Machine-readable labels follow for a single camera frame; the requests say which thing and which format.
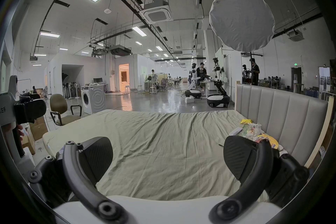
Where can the brown carton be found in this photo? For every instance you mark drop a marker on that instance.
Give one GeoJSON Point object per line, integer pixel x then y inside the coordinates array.
{"type": "Point", "coordinates": [29, 143]}
{"type": "Point", "coordinates": [39, 127]}

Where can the person's left hand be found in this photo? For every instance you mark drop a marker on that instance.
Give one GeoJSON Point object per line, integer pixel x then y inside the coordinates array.
{"type": "Point", "coordinates": [20, 131]}

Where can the group of standing fans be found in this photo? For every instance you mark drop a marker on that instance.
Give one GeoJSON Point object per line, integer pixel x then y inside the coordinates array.
{"type": "Point", "coordinates": [71, 89]}

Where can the white washing machine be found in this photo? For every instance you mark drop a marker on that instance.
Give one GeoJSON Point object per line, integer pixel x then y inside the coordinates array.
{"type": "Point", "coordinates": [93, 99]}

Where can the bed with pale green sheet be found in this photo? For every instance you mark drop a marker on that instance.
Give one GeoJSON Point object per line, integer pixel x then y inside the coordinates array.
{"type": "Point", "coordinates": [162, 144]}

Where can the olive office chair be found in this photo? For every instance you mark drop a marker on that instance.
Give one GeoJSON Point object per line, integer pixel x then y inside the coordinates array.
{"type": "Point", "coordinates": [59, 107]}

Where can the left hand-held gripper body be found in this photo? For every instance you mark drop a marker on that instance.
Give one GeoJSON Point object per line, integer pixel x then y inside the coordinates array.
{"type": "Point", "coordinates": [11, 104]}

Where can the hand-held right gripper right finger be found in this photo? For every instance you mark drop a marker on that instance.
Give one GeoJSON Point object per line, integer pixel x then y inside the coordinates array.
{"type": "Point", "coordinates": [252, 186]}

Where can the robot on black wheeled base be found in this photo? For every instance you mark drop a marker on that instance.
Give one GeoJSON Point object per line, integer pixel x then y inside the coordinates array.
{"type": "Point", "coordinates": [217, 91]}

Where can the clear bag of snacks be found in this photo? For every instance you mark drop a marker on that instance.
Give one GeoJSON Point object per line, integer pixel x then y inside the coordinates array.
{"type": "Point", "coordinates": [252, 130]}

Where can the large yellow snack bag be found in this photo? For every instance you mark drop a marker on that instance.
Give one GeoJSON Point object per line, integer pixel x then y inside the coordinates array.
{"type": "Point", "coordinates": [269, 139]}

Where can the white stool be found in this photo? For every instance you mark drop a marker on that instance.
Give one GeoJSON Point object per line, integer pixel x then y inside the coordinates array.
{"type": "Point", "coordinates": [153, 90]}

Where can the small yellow snack bag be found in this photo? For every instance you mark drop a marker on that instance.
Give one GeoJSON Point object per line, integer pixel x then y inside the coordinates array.
{"type": "Point", "coordinates": [246, 121]}

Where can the small white flat packet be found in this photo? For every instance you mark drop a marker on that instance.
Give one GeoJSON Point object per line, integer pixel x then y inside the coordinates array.
{"type": "Point", "coordinates": [235, 130]}

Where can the grey padded headboard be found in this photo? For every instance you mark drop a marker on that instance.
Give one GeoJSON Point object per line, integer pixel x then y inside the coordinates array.
{"type": "Point", "coordinates": [286, 110]}

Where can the desk with monitors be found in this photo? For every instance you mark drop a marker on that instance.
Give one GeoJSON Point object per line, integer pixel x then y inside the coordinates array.
{"type": "Point", "coordinates": [97, 83]}

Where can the white humanoid robot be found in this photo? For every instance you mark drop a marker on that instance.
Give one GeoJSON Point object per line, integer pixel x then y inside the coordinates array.
{"type": "Point", "coordinates": [193, 81]}

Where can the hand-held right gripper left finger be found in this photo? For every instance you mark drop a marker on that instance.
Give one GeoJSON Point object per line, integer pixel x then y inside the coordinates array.
{"type": "Point", "coordinates": [78, 181]}

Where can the round white softbox lamp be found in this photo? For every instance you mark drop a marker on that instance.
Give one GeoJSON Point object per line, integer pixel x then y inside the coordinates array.
{"type": "Point", "coordinates": [241, 20]}

